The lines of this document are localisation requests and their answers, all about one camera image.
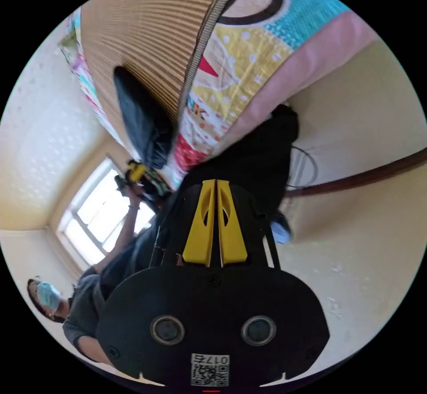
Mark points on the person's left forearm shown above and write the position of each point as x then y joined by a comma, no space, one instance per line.
122,232

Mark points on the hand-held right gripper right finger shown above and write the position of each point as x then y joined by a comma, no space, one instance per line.
232,234

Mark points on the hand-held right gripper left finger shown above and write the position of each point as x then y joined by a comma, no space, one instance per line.
200,230

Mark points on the person's left hand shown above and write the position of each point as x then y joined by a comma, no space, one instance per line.
134,197

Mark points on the black pants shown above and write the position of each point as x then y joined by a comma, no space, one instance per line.
140,117

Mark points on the person's body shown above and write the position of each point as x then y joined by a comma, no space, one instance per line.
87,304

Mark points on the window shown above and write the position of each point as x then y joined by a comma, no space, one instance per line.
95,215

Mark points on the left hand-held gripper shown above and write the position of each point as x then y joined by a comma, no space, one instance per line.
151,185

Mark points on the bed with mat and printed quilt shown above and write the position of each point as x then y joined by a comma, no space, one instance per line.
150,17

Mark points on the person's right forearm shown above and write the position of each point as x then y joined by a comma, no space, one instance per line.
95,350

